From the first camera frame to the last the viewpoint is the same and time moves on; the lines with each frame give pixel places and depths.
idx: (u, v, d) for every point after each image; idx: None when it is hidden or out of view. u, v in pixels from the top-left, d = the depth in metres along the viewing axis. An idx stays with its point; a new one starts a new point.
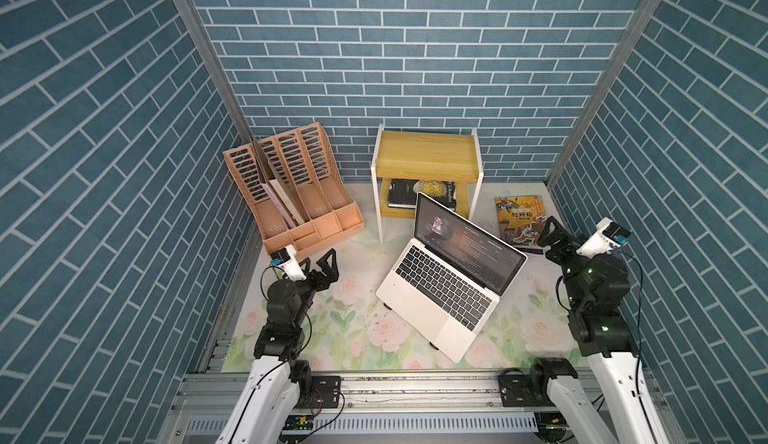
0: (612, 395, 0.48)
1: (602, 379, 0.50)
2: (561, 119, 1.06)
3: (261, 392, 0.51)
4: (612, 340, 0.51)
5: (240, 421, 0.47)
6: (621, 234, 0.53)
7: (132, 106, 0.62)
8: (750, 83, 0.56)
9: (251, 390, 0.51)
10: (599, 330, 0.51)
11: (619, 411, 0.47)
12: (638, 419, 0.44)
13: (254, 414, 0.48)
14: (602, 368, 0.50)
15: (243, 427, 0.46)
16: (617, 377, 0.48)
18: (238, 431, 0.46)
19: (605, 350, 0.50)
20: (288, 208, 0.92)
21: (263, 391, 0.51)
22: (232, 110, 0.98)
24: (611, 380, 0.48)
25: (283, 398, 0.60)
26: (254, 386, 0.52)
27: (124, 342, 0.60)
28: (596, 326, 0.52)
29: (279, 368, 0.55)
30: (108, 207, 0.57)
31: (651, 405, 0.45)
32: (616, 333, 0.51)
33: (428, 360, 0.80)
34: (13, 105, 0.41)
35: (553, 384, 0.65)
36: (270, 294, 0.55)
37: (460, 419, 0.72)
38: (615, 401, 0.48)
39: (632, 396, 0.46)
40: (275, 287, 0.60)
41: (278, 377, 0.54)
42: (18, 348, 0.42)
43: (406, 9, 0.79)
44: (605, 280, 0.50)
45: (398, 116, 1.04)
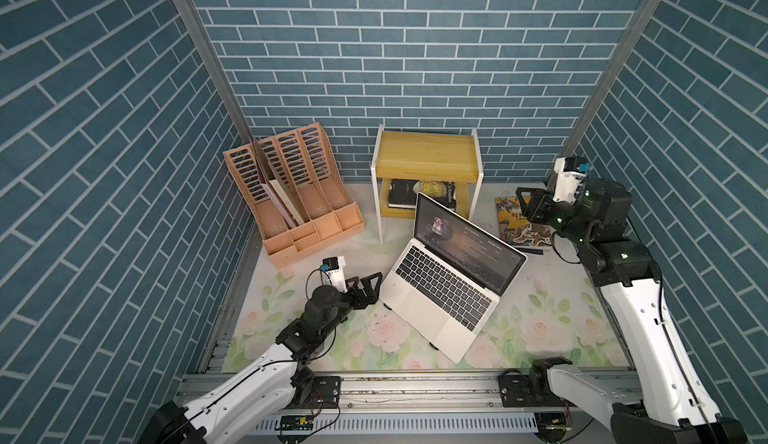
0: (627, 323, 0.45)
1: (614, 304, 0.47)
2: (561, 119, 1.06)
3: (260, 375, 0.52)
4: (630, 267, 0.45)
5: (230, 390, 0.48)
6: (583, 163, 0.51)
7: (132, 106, 0.62)
8: (750, 83, 0.56)
9: (255, 369, 0.53)
10: (618, 258, 0.45)
11: (635, 340, 0.44)
12: (664, 353, 0.40)
13: (243, 392, 0.49)
14: (622, 297, 0.45)
15: (230, 397, 0.48)
16: (640, 307, 0.43)
18: (225, 398, 0.47)
19: (627, 279, 0.44)
20: (288, 208, 0.92)
21: (264, 375, 0.53)
22: (232, 110, 0.98)
24: (631, 310, 0.44)
25: (274, 394, 0.59)
26: (259, 367, 0.53)
27: (124, 342, 0.60)
28: (615, 253, 0.46)
29: (286, 364, 0.56)
30: (108, 207, 0.57)
31: (671, 332, 0.41)
32: (635, 259, 0.45)
33: (428, 360, 0.80)
34: (13, 105, 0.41)
35: (549, 370, 0.67)
36: (315, 295, 0.61)
37: (461, 420, 0.72)
38: (632, 329, 0.44)
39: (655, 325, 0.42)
40: (320, 290, 0.62)
41: (283, 370, 0.55)
42: (17, 348, 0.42)
43: (406, 10, 0.79)
44: (606, 196, 0.47)
45: (398, 116, 1.04)
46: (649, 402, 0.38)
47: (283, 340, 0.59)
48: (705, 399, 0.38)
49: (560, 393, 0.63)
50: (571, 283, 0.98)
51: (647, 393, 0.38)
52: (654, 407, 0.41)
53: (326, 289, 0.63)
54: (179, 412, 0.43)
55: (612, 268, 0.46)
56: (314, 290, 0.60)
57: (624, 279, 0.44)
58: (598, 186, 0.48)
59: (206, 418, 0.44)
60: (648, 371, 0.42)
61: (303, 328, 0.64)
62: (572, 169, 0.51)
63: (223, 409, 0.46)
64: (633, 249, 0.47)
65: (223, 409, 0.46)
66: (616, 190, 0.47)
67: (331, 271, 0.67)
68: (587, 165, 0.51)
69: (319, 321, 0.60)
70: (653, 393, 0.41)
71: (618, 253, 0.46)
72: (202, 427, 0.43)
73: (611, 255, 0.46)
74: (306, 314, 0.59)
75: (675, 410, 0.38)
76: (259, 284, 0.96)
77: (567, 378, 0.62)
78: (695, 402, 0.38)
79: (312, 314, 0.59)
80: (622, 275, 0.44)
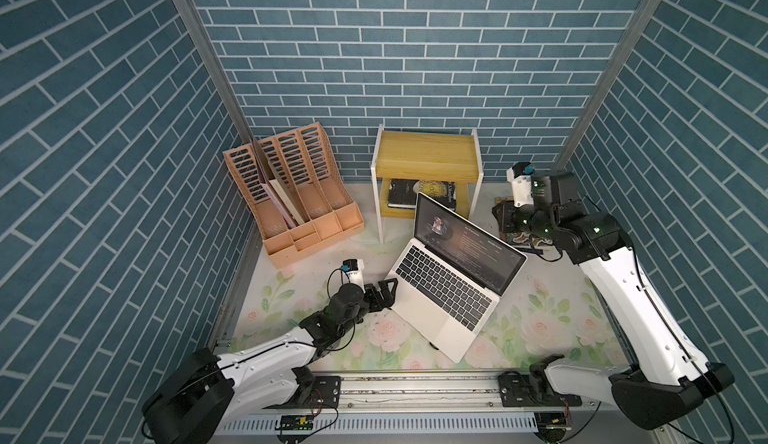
0: (611, 294, 0.45)
1: (595, 277, 0.47)
2: (561, 119, 1.06)
3: (285, 350, 0.54)
4: (604, 239, 0.45)
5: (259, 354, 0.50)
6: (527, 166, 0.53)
7: (132, 106, 0.62)
8: (750, 83, 0.56)
9: (280, 342, 0.55)
10: (591, 231, 0.45)
11: (622, 309, 0.44)
12: (650, 317, 0.41)
13: (268, 359, 0.51)
14: (602, 271, 0.45)
15: (257, 360, 0.49)
16: (621, 277, 0.43)
18: (252, 360, 0.49)
19: (604, 253, 0.44)
20: (288, 208, 0.92)
21: (288, 350, 0.54)
22: (232, 109, 0.98)
24: (614, 281, 0.44)
25: (280, 383, 0.60)
26: (285, 342, 0.55)
27: (124, 342, 0.60)
28: (587, 228, 0.46)
29: (306, 348, 0.57)
30: (108, 207, 0.57)
31: (652, 294, 0.42)
32: (606, 229, 0.46)
33: (428, 359, 0.81)
34: (13, 105, 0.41)
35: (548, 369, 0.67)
36: (341, 290, 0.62)
37: (461, 420, 0.72)
38: (617, 299, 0.44)
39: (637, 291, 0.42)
40: (348, 286, 0.65)
41: (303, 352, 0.56)
42: (17, 348, 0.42)
43: (406, 9, 0.79)
44: (554, 182, 0.50)
45: (398, 116, 1.04)
46: (647, 365, 0.42)
47: (304, 327, 0.61)
48: (695, 353, 0.40)
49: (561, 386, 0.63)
50: (571, 283, 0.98)
51: (644, 359, 0.43)
52: (652, 370, 0.42)
53: (353, 286, 0.66)
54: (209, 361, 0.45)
55: (586, 242, 0.46)
56: (342, 286, 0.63)
57: (602, 252, 0.44)
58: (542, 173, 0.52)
59: (234, 372, 0.46)
60: (641, 337, 0.42)
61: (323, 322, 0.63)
62: (520, 174, 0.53)
63: (250, 369, 0.47)
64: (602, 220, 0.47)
65: (250, 369, 0.47)
66: (559, 173, 0.51)
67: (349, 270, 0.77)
68: (532, 168, 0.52)
69: (341, 316, 0.62)
70: (650, 357, 0.42)
71: (588, 227, 0.46)
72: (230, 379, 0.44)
73: (583, 230, 0.46)
74: (330, 308, 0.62)
75: (674, 371, 0.39)
76: (259, 284, 0.96)
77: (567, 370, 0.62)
78: (688, 358, 0.39)
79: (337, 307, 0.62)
80: (598, 248, 0.44)
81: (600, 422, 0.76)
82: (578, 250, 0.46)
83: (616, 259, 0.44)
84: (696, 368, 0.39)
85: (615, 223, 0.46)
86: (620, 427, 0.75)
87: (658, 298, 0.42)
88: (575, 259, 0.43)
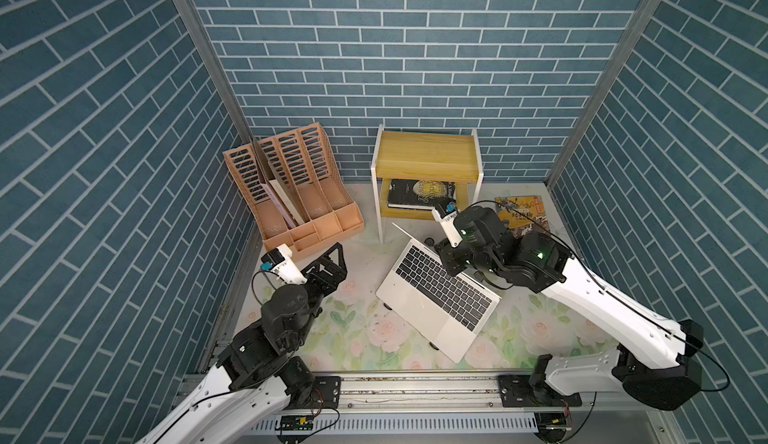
0: (584, 305, 0.44)
1: (561, 297, 0.45)
2: (561, 119, 1.06)
3: (193, 416, 0.44)
4: (551, 261, 0.44)
5: (162, 435, 0.43)
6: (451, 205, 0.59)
7: (132, 106, 0.62)
8: (750, 83, 0.56)
9: (187, 407, 0.45)
10: (536, 259, 0.44)
11: (599, 314, 0.43)
12: (625, 312, 0.42)
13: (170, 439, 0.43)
14: (567, 292, 0.44)
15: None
16: (584, 290, 0.43)
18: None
19: (560, 273, 0.43)
20: (287, 208, 0.92)
21: (196, 414, 0.44)
22: (232, 110, 0.98)
24: (580, 296, 0.43)
25: (265, 402, 0.60)
26: (190, 405, 0.45)
27: (125, 342, 0.60)
28: (532, 256, 0.45)
29: (223, 396, 0.45)
30: (108, 207, 0.57)
31: (614, 292, 0.43)
32: (547, 251, 0.45)
33: (428, 360, 0.80)
34: (13, 105, 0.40)
35: (549, 379, 0.65)
36: (277, 297, 0.47)
37: (461, 420, 0.72)
38: (590, 307, 0.44)
39: (602, 294, 0.43)
40: (289, 292, 0.48)
41: (221, 402, 0.45)
42: (18, 347, 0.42)
43: (406, 10, 0.79)
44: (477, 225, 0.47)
45: (398, 116, 1.04)
46: (640, 355, 0.43)
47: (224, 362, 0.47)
48: (670, 327, 0.42)
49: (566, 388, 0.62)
50: None
51: (636, 349, 0.43)
52: (647, 360, 0.43)
53: (291, 292, 0.48)
54: None
55: (539, 271, 0.44)
56: (282, 289, 0.48)
57: (556, 274, 0.43)
58: (465, 219, 0.50)
59: None
60: (628, 333, 0.42)
61: (251, 342, 0.48)
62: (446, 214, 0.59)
63: None
64: (539, 244, 0.46)
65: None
66: (480, 215, 0.48)
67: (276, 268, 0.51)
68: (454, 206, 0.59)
69: (275, 333, 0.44)
70: (644, 349, 0.42)
71: (534, 259, 0.44)
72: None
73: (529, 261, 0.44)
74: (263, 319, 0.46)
75: (670, 355, 0.40)
76: (259, 283, 0.96)
77: (565, 375, 0.61)
78: (669, 334, 0.41)
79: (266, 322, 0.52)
80: (550, 271, 0.43)
81: (599, 422, 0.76)
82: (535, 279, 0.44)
83: (571, 276, 0.43)
84: (681, 341, 0.41)
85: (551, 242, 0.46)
86: (621, 427, 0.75)
87: (618, 290, 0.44)
88: (537, 288, 0.44)
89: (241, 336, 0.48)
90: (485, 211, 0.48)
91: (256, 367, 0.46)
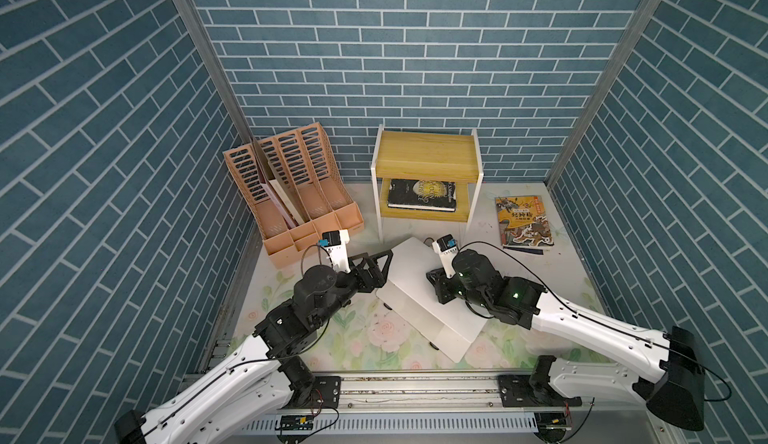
0: (568, 332, 0.50)
1: (548, 328, 0.52)
2: (561, 119, 1.06)
3: (229, 379, 0.46)
4: (527, 300, 0.54)
5: (193, 399, 0.43)
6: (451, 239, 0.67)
7: (132, 106, 0.62)
8: (750, 82, 0.56)
9: (224, 370, 0.46)
10: (514, 300, 0.54)
11: (586, 338, 0.49)
12: (602, 332, 0.47)
13: (202, 403, 0.43)
14: (546, 322, 0.51)
15: (189, 409, 0.43)
16: (559, 317, 0.50)
18: (183, 410, 0.43)
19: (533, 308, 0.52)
20: (288, 208, 0.92)
21: (232, 379, 0.46)
22: (232, 110, 0.98)
24: (557, 323, 0.50)
25: (270, 394, 0.60)
26: (227, 369, 0.46)
27: (125, 342, 0.60)
28: (512, 298, 0.55)
29: (260, 363, 0.47)
30: (108, 207, 0.57)
31: (587, 315, 0.49)
32: (523, 292, 0.55)
33: (428, 360, 0.80)
34: (13, 105, 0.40)
35: (554, 382, 0.64)
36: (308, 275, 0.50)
37: (461, 420, 0.72)
38: (574, 334, 0.50)
39: (576, 319, 0.49)
40: (317, 270, 0.51)
41: (256, 371, 0.47)
42: (17, 348, 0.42)
43: (406, 10, 0.79)
44: (473, 268, 0.55)
45: (398, 116, 1.04)
46: (638, 372, 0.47)
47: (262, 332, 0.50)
48: (649, 336, 0.45)
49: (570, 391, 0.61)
50: (571, 283, 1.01)
51: (632, 368, 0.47)
52: (647, 375, 0.44)
53: (319, 272, 0.51)
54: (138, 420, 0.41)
55: (519, 311, 0.53)
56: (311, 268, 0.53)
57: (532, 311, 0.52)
58: (463, 262, 0.58)
59: (159, 434, 0.41)
60: (617, 352, 0.46)
61: (286, 317, 0.52)
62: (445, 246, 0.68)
63: (181, 422, 0.42)
64: (517, 285, 0.57)
65: (180, 423, 0.42)
66: (474, 260, 0.57)
67: (330, 247, 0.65)
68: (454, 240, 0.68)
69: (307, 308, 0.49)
70: (634, 365, 0.45)
71: (512, 300, 0.54)
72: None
73: (511, 303, 0.54)
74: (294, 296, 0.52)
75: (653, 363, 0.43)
76: (259, 283, 0.96)
77: (574, 381, 0.60)
78: (648, 343, 0.45)
79: (299, 298, 0.49)
80: (527, 309, 0.52)
81: (598, 422, 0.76)
82: (519, 318, 0.53)
83: (544, 308, 0.52)
84: (663, 348, 0.44)
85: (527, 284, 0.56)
86: (619, 426, 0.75)
87: (593, 314, 0.50)
88: (527, 325, 0.55)
89: (276, 311, 0.54)
90: (479, 256, 0.57)
91: (291, 339, 0.50)
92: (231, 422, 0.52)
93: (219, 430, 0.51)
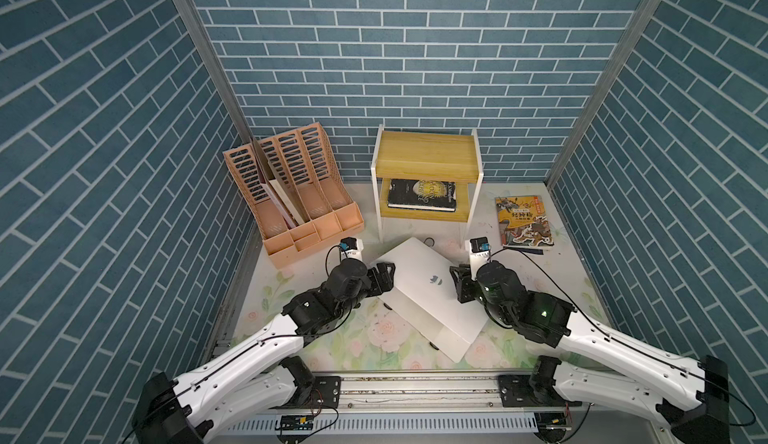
0: (599, 355, 0.49)
1: (577, 349, 0.51)
2: (561, 119, 1.06)
3: (260, 350, 0.47)
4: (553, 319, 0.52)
5: (224, 366, 0.45)
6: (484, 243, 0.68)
7: (132, 106, 0.62)
8: (750, 82, 0.56)
9: (255, 343, 0.48)
10: (541, 318, 0.53)
11: (616, 362, 0.48)
12: (636, 357, 0.46)
13: (235, 370, 0.45)
14: (575, 342, 0.50)
15: (222, 374, 0.44)
16: (590, 339, 0.49)
18: (216, 375, 0.44)
19: (562, 329, 0.51)
20: (288, 208, 0.92)
21: (264, 350, 0.48)
22: (232, 110, 0.98)
24: (588, 345, 0.49)
25: (277, 387, 0.59)
26: (259, 342, 0.48)
27: (125, 342, 0.60)
28: (539, 316, 0.53)
29: (290, 337, 0.50)
30: (108, 207, 0.57)
31: (620, 338, 0.48)
32: (550, 309, 0.53)
33: (428, 360, 0.80)
34: (13, 104, 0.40)
35: (558, 386, 0.64)
36: (344, 265, 0.56)
37: (461, 419, 0.72)
38: (606, 357, 0.49)
39: (608, 342, 0.48)
40: (351, 261, 0.58)
41: (285, 346, 0.49)
42: (17, 348, 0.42)
43: (406, 10, 0.79)
44: (500, 284, 0.53)
45: (398, 116, 1.04)
46: (672, 400, 0.45)
47: (289, 313, 0.53)
48: (684, 364, 0.45)
49: (574, 395, 0.62)
50: (572, 283, 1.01)
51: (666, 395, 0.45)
52: (679, 403, 0.44)
53: (355, 261, 0.58)
54: (169, 384, 0.41)
55: (547, 329, 0.52)
56: (346, 260, 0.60)
57: (559, 330, 0.51)
58: (489, 277, 0.55)
59: (193, 395, 0.41)
60: (651, 378, 0.45)
61: (313, 303, 0.55)
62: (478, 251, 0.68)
63: (213, 386, 0.43)
64: (544, 302, 0.55)
65: (214, 387, 0.43)
66: (502, 275, 0.54)
67: (349, 250, 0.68)
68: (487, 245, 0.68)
69: (340, 292, 0.56)
70: (667, 392, 0.45)
71: (541, 318, 0.53)
72: (188, 406, 0.40)
73: (539, 322, 0.52)
74: (330, 281, 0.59)
75: (688, 392, 0.42)
76: (258, 283, 0.96)
77: (583, 387, 0.60)
78: (685, 372, 0.44)
79: (337, 281, 0.56)
80: (555, 328, 0.51)
81: (599, 423, 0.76)
82: (545, 336, 0.52)
83: (575, 328, 0.51)
84: (699, 377, 0.43)
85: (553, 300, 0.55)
86: (619, 427, 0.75)
87: (626, 338, 0.49)
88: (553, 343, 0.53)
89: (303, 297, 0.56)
90: (506, 271, 0.55)
91: (317, 321, 0.53)
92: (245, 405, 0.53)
93: (232, 411, 0.50)
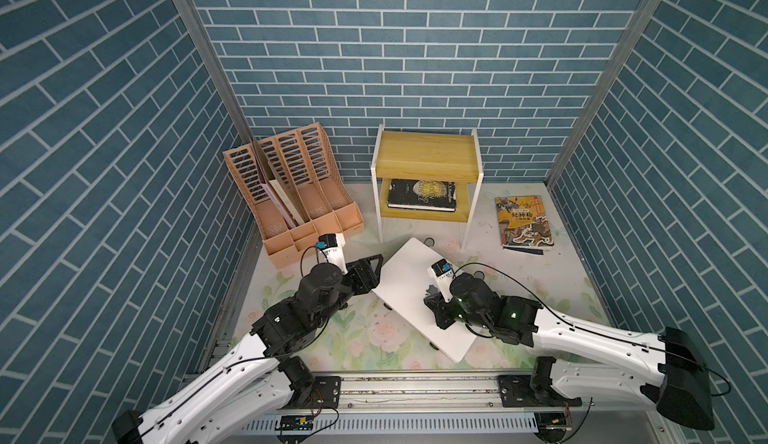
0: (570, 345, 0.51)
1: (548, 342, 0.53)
2: (561, 119, 1.06)
3: (226, 378, 0.45)
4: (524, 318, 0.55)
5: (189, 398, 0.43)
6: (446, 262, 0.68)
7: (132, 106, 0.62)
8: (750, 83, 0.56)
9: (220, 370, 0.45)
10: (512, 321, 0.56)
11: (586, 349, 0.50)
12: (601, 342, 0.48)
13: (198, 403, 0.43)
14: (546, 338, 0.52)
15: (185, 408, 0.42)
16: (556, 331, 0.52)
18: (179, 411, 0.42)
19: (530, 325, 0.54)
20: (288, 208, 0.92)
21: (229, 377, 0.45)
22: (232, 110, 0.98)
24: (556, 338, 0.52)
25: (272, 393, 0.60)
26: (224, 368, 0.46)
27: (124, 342, 0.60)
28: (510, 318, 0.57)
29: (258, 360, 0.46)
30: (108, 207, 0.57)
31: (582, 325, 0.51)
32: (520, 312, 0.56)
33: (428, 360, 0.80)
34: (13, 105, 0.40)
35: (556, 384, 0.64)
36: (314, 273, 0.51)
37: (461, 419, 0.72)
38: (576, 346, 0.50)
39: (573, 331, 0.51)
40: (322, 268, 0.52)
41: (252, 371, 0.46)
42: (17, 348, 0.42)
43: (406, 10, 0.79)
44: (470, 294, 0.57)
45: (398, 116, 1.04)
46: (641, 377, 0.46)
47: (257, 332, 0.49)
48: (644, 340, 0.47)
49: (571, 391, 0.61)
50: (572, 283, 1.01)
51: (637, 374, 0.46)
52: (649, 379, 0.45)
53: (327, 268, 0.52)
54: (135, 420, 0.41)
55: (520, 331, 0.55)
56: (316, 268, 0.51)
57: (530, 328, 0.54)
58: (461, 287, 0.59)
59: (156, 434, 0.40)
60: (620, 361, 0.47)
61: (284, 316, 0.51)
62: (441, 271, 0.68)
63: (177, 422, 0.41)
64: (514, 305, 0.58)
65: (177, 423, 0.41)
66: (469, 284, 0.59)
67: (328, 249, 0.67)
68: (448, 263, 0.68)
69: (313, 302, 0.49)
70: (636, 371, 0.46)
71: (512, 321, 0.56)
72: None
73: (511, 325, 0.55)
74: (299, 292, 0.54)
75: (652, 367, 0.44)
76: (259, 283, 0.96)
77: (579, 382, 0.60)
78: (646, 349, 0.46)
79: (306, 293, 0.49)
80: (525, 326, 0.54)
81: (600, 423, 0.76)
82: (520, 338, 0.54)
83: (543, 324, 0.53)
84: (659, 351, 0.45)
85: (520, 303, 0.58)
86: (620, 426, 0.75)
87: (587, 324, 0.51)
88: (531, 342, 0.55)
89: (274, 310, 0.52)
90: (473, 280, 0.59)
91: (290, 336, 0.49)
92: (232, 420, 0.53)
93: (219, 428, 0.51)
